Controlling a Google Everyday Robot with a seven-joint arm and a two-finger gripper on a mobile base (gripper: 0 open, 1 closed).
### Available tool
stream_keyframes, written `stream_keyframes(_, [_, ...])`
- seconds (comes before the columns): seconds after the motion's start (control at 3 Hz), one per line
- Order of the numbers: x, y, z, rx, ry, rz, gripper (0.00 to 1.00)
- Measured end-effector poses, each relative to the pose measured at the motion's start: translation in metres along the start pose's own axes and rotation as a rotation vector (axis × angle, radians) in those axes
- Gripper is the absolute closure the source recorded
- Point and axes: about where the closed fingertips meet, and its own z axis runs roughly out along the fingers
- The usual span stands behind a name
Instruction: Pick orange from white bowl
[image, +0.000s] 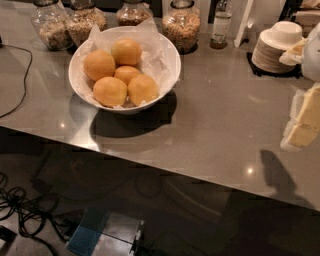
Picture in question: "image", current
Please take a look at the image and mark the white paper bowl upturned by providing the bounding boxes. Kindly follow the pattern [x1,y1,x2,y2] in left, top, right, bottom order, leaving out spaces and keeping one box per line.
[271,21,302,48]

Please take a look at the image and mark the small orange in middle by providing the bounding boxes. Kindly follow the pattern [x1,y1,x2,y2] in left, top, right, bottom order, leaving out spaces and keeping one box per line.
[114,66,140,85]

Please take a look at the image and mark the glass cereal jar far left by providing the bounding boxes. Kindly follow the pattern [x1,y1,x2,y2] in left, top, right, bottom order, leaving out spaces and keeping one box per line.
[31,0,73,51]

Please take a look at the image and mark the blue and grey floor box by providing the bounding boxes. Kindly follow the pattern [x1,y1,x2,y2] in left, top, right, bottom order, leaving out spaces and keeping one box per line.
[66,208,144,256]

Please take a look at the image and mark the white ceramic bowl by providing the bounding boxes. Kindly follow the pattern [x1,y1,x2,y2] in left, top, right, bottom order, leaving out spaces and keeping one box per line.
[68,25,181,115]

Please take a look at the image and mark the glass jar dark cereal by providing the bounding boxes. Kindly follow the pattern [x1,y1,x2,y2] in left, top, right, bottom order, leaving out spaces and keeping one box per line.
[116,0,153,26]

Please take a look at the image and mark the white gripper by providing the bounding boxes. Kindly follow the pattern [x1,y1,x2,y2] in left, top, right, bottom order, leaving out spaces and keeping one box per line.
[279,31,320,152]

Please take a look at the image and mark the glass cereal jar right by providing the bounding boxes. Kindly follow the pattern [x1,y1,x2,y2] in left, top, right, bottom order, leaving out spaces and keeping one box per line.
[162,0,201,54]

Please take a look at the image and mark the stack of white paper plates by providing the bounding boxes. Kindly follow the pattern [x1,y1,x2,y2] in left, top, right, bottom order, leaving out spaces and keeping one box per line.
[252,28,294,74]

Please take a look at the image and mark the tangled black floor cables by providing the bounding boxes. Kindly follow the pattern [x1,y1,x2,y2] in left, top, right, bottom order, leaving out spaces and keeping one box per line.
[0,171,79,256]

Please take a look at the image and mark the small glass bottle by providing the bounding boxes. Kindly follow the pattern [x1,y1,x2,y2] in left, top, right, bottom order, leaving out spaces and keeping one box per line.
[210,0,232,49]

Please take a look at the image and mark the black cable on table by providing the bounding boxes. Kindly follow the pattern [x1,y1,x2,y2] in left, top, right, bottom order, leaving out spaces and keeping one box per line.
[0,43,34,119]

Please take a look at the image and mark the white stand board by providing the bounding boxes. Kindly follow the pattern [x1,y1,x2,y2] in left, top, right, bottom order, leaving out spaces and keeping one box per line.
[233,0,263,48]

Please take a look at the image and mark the black plate tray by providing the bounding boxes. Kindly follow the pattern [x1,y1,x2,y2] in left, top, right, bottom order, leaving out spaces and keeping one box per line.
[246,52,302,79]

